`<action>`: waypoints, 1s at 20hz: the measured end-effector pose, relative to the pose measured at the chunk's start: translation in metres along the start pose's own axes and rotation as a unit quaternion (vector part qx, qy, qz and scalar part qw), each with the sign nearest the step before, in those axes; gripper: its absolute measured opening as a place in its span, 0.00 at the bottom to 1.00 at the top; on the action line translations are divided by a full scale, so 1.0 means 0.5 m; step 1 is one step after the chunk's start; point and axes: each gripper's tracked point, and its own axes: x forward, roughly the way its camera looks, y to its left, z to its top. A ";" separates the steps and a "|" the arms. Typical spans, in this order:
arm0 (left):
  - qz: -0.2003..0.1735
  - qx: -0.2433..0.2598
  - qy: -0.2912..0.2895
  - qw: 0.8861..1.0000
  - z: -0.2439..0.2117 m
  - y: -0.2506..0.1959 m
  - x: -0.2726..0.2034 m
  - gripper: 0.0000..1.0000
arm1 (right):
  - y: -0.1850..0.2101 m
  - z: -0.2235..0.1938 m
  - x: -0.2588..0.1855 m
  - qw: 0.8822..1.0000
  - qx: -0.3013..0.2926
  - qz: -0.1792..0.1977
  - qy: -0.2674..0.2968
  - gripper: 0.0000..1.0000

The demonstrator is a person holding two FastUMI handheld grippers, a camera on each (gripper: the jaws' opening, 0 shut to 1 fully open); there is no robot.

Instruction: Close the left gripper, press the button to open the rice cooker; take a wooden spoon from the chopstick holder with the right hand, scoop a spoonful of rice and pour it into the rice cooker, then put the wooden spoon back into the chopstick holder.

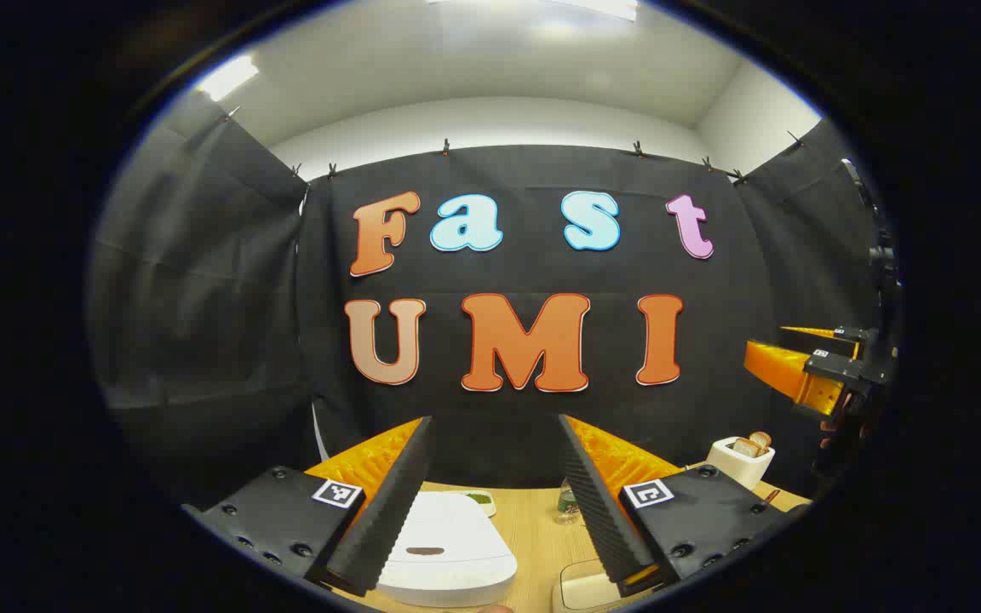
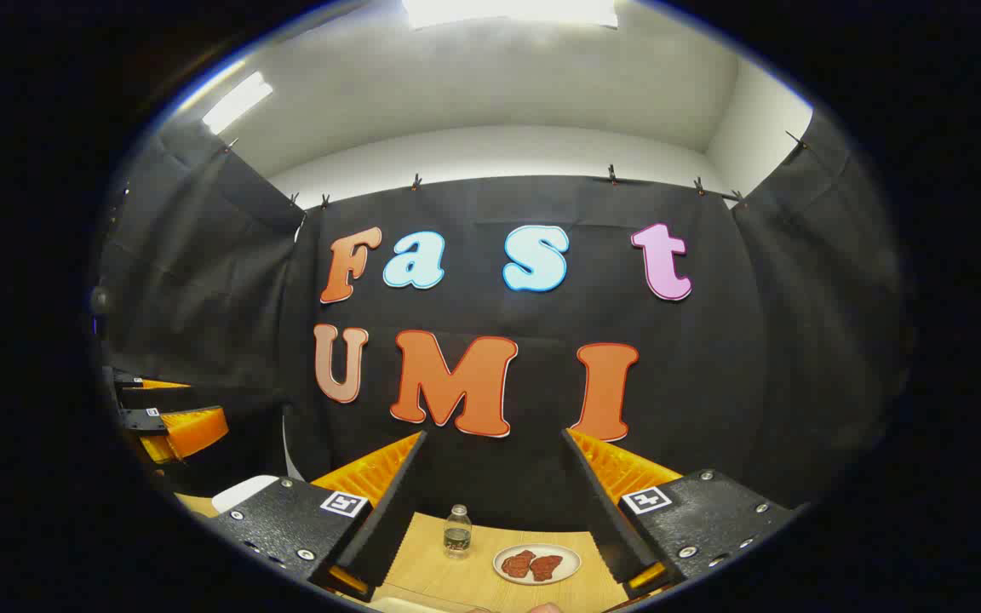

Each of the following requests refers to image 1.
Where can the white divided grain dish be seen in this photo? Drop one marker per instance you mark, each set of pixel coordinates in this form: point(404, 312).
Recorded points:
point(478, 501)

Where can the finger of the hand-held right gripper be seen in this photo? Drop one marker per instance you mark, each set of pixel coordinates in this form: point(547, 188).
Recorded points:
point(848, 338)
point(784, 370)

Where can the clear rice container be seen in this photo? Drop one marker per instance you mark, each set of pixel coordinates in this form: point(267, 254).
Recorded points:
point(571, 572)

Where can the white rice cooker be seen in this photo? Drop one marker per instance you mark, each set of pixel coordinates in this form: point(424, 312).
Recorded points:
point(448, 545)

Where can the toast bread slice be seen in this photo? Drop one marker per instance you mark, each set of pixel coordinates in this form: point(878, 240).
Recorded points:
point(746, 446)
point(763, 439)

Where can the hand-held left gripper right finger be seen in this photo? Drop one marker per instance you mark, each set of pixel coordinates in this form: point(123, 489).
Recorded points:
point(601, 519)

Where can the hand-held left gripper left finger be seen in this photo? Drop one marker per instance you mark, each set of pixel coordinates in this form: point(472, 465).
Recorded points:
point(388, 519)

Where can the ceiling light panel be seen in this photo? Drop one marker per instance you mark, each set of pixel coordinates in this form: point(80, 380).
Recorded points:
point(226, 77)

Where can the white toaster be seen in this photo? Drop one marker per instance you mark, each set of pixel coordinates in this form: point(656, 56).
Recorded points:
point(733, 466)

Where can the clear plastic water bottle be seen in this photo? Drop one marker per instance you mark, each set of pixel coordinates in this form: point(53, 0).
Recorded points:
point(568, 502)

